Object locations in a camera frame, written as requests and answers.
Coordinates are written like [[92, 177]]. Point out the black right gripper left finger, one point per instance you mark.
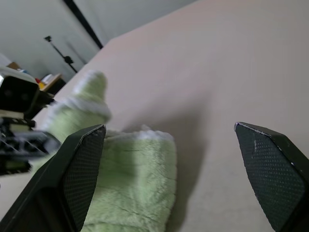
[[48, 188]]

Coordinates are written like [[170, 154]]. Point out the green towel with white trim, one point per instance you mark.
[[135, 181]]

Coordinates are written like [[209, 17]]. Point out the black tripod stand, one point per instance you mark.
[[67, 59]]

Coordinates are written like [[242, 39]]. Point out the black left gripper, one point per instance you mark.
[[12, 145]]

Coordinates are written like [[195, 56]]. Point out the wooden desk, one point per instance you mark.
[[54, 81]]

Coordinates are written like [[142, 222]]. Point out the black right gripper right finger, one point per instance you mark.
[[277, 174]]

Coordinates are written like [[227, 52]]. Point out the dark wall strip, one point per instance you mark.
[[84, 21]]

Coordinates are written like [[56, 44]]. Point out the brown cardboard box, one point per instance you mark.
[[14, 65]]

